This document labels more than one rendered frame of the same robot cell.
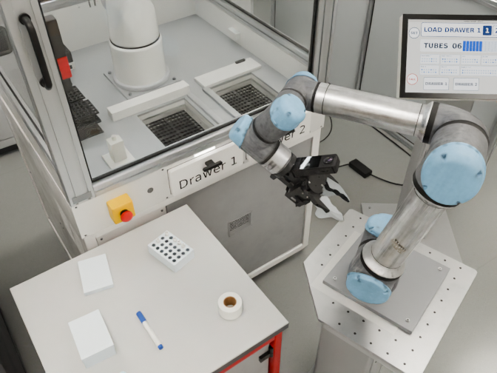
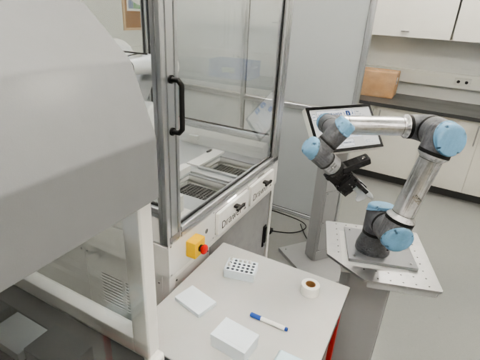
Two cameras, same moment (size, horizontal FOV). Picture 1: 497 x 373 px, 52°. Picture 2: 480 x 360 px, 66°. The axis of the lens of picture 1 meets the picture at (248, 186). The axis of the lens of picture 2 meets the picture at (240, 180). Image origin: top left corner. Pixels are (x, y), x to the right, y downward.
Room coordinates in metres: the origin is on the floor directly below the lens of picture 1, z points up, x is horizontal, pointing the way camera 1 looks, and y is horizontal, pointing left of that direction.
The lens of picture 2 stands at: (-0.01, 0.84, 1.74)
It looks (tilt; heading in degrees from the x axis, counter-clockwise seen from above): 25 degrees down; 332
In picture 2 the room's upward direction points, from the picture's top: 3 degrees clockwise
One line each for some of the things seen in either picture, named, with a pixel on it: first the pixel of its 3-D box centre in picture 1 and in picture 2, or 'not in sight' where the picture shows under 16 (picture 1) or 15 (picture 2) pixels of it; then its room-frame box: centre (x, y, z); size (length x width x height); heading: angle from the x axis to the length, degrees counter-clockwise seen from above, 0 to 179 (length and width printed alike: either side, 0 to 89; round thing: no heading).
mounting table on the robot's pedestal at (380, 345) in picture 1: (376, 292); (373, 261); (0.93, -0.40, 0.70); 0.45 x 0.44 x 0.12; 52
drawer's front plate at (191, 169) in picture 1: (207, 166); (233, 211); (1.34, 0.14, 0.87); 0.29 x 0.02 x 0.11; 125
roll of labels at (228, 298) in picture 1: (230, 306); (310, 288); (0.84, 0.06, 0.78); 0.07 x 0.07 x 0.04
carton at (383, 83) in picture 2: not in sight; (378, 82); (3.14, -2.62, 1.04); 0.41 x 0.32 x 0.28; 32
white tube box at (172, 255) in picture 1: (171, 251); (241, 269); (1.04, 0.25, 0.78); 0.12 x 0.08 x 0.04; 49
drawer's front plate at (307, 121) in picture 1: (279, 134); (261, 186); (1.52, -0.12, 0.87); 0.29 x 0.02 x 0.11; 125
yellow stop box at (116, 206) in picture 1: (121, 209); (196, 246); (1.14, 0.40, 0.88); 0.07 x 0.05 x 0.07; 125
